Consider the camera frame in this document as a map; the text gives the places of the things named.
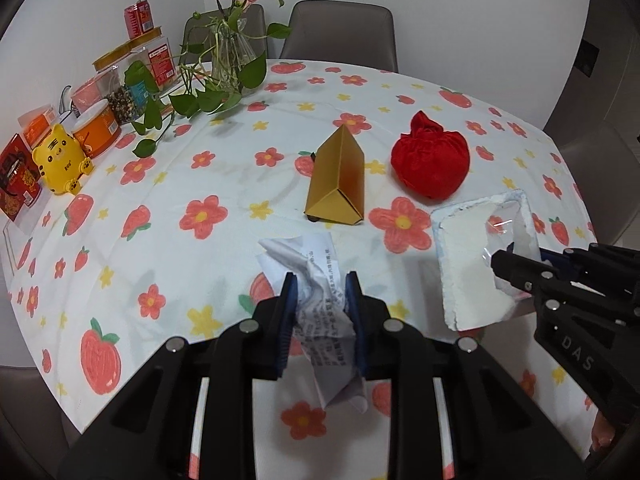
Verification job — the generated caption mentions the white plastic tray with film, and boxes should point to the white plastic tray with film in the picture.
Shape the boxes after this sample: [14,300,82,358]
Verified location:
[430,189,542,332]

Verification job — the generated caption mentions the person's right hand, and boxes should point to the person's right hand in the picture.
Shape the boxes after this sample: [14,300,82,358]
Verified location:
[591,412,617,453]

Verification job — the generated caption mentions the dark wall switch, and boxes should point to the dark wall switch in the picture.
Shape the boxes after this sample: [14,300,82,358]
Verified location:
[575,42,599,78]

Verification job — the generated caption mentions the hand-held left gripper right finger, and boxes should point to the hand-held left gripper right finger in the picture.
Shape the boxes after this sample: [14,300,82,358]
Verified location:
[345,271,586,480]

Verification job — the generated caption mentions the white printed paper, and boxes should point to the white printed paper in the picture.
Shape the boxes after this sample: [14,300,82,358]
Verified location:
[257,232,371,416]

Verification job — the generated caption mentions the yellow tiger figurine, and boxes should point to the yellow tiger figurine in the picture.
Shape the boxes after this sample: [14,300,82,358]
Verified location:
[32,124,93,196]

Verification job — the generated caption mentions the glass vase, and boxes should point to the glass vase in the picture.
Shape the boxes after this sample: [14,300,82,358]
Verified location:
[210,12,257,93]

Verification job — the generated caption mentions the pink lidded container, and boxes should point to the pink lidded container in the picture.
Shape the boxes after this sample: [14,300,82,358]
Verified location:
[70,71,126,115]

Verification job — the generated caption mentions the floral white tablecloth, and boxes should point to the floral white tablecloth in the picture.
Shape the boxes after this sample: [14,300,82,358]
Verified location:
[0,57,601,480]

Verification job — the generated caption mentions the green vine plant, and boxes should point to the green vine plant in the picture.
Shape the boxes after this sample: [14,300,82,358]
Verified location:
[124,10,293,158]

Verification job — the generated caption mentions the clear jar with gold lid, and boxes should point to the clear jar with gold lid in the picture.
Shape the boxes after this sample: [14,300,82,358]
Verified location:
[92,25,179,91]

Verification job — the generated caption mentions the red printed box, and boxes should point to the red printed box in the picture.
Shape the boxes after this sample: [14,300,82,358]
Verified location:
[0,133,43,222]

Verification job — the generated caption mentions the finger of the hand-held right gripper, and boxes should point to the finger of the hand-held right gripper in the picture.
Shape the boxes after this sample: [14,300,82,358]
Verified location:
[491,251,601,311]
[540,242,640,293]

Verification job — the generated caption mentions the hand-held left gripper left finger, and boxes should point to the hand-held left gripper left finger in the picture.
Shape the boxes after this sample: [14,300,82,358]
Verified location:
[57,272,301,480]

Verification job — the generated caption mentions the gold gift box with ribbon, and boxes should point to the gold gift box with ribbon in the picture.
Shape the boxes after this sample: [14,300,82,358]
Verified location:
[305,126,367,227]

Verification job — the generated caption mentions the grey dining chair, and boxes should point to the grey dining chair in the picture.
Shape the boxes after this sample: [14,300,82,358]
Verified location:
[181,4,268,63]
[278,0,399,73]
[0,364,86,480]

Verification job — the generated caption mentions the small orange box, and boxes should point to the small orange box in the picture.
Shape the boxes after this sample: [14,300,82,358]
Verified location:
[17,106,57,150]

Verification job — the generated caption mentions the red cloth pouch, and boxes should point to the red cloth pouch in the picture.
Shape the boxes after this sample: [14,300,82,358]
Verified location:
[390,110,472,200]

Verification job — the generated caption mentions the orange round tin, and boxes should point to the orange round tin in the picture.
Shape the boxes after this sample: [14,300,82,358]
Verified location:
[72,101,123,159]

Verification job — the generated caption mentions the bean jar with teal label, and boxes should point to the bean jar with teal label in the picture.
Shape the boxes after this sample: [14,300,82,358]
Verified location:
[106,82,151,126]

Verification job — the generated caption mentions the small red carton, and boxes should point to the small red carton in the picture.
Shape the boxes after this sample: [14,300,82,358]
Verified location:
[124,2,156,41]

